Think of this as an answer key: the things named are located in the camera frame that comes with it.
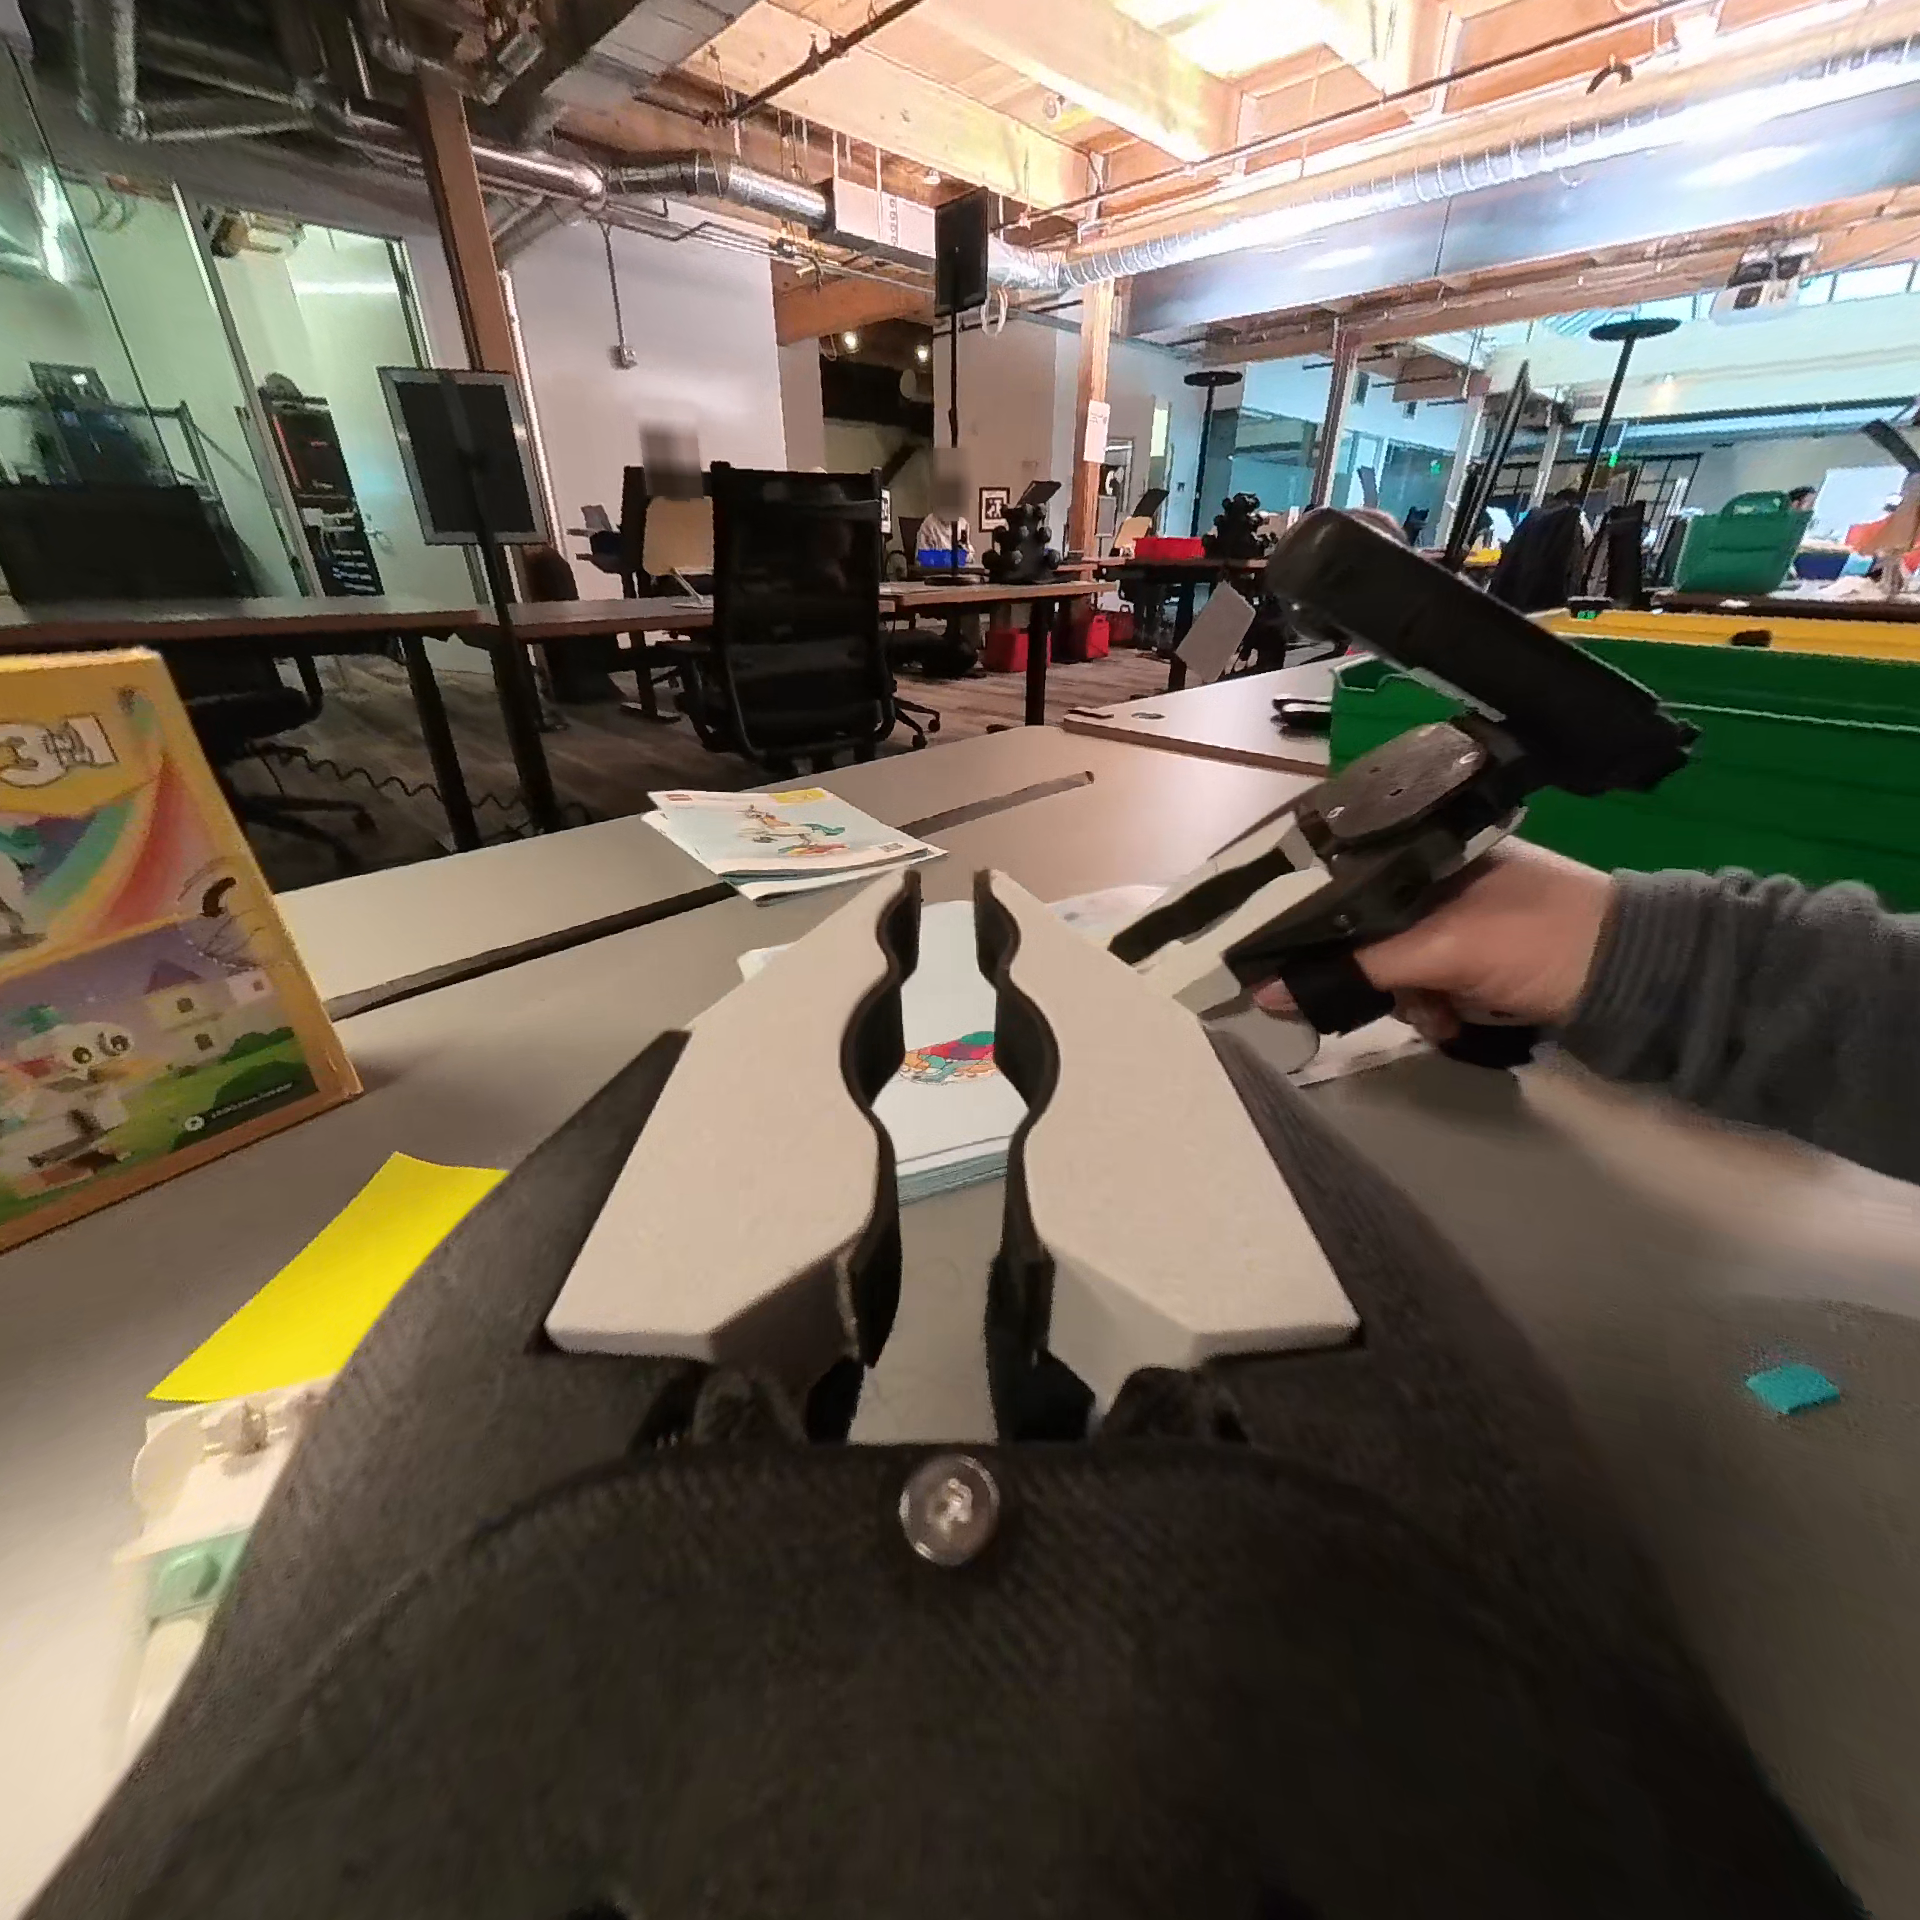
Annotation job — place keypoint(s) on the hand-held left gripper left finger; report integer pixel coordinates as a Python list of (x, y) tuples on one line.
[(720, 1184)]

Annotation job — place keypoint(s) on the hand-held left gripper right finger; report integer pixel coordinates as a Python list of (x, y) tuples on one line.
[(1184, 1200)]

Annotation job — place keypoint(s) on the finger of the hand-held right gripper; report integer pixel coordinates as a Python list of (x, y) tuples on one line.
[(1277, 1021), (1238, 922)]

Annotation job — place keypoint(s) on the lego instruction booklet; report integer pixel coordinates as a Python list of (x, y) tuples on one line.
[(944, 1110), (786, 839)]

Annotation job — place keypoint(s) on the white lego unicorn build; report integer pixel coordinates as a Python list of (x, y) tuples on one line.
[(194, 1501)]

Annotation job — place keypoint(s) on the closed lego instruction booklet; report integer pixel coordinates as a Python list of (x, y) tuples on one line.
[(786, 839)]

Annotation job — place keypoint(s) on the yellow lego box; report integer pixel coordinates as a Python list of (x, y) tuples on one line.
[(135, 961)]

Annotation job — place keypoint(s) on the teal lego piece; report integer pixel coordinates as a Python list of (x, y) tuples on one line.
[(1793, 1389)]

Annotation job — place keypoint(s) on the person's right hand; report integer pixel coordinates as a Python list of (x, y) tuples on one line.
[(1499, 944)]

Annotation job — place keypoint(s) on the yellow plastic bin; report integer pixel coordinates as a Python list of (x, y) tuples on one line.
[(1723, 629)]

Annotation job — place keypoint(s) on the green plastic bin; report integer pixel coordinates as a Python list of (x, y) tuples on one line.
[(1723, 781)]

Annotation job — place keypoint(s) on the yellow sticky note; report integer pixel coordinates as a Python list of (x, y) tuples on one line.
[(330, 1283)]

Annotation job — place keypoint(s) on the long wooden table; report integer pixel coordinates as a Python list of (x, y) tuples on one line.
[(840, 608)]

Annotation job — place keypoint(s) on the black mesh office chair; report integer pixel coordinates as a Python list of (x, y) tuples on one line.
[(795, 615)]

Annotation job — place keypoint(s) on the wooden back chair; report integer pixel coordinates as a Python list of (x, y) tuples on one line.
[(674, 534)]

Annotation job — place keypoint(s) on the black wall monitor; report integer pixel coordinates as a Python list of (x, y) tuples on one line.
[(963, 253)]

